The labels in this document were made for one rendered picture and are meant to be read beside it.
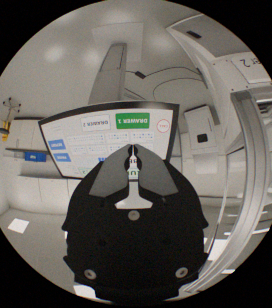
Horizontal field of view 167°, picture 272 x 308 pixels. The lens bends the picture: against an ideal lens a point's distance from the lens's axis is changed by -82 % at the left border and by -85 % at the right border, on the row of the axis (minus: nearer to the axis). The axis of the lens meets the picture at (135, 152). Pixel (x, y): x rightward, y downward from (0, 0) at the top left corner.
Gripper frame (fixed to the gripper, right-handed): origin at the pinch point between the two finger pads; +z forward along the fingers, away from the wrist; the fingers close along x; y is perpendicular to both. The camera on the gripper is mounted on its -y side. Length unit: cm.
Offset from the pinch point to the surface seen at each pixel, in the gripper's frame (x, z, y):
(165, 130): 9.6, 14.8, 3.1
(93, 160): -14.6, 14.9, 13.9
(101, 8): -24, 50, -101
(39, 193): -254, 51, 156
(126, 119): -1.7, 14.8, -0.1
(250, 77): 32.6, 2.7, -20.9
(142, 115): 2.7, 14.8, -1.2
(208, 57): 29.1, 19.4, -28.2
